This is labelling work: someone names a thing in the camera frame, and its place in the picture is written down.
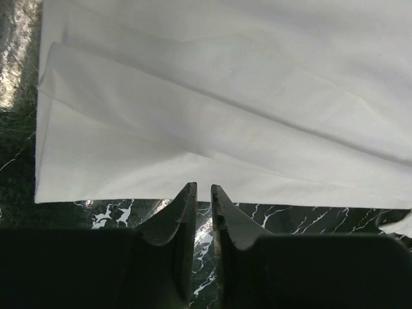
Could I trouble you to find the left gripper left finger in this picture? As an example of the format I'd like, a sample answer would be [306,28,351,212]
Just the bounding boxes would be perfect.
[122,182,197,308]

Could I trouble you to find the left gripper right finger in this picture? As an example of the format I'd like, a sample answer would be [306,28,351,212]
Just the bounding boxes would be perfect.
[211,184,290,308]

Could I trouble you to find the white t shirt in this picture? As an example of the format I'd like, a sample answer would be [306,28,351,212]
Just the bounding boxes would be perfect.
[33,0,412,239]

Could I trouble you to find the black marble pattern mat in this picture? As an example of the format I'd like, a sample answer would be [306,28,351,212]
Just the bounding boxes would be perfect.
[0,0,412,309]

